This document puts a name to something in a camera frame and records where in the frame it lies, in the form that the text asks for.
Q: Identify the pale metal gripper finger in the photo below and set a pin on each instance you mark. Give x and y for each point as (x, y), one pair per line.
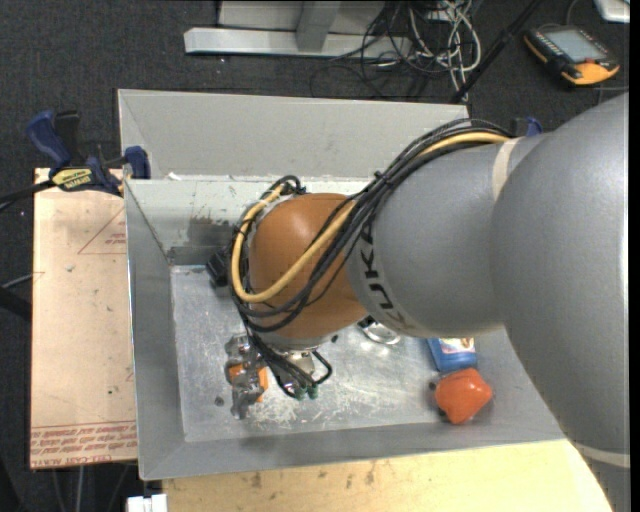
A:
(237, 347)
(244, 400)

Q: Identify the small orange block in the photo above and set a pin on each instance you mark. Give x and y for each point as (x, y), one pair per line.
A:
(239, 373)

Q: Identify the grey metal bin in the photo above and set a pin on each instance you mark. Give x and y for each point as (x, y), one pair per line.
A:
(210, 350)

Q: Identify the blue packet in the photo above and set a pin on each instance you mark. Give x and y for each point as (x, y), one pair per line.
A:
(452, 354)

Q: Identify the brown cardboard board, red print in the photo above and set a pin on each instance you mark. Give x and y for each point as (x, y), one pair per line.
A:
(80, 320)

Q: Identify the orange toy pepper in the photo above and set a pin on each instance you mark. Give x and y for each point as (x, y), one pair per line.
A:
(462, 395)

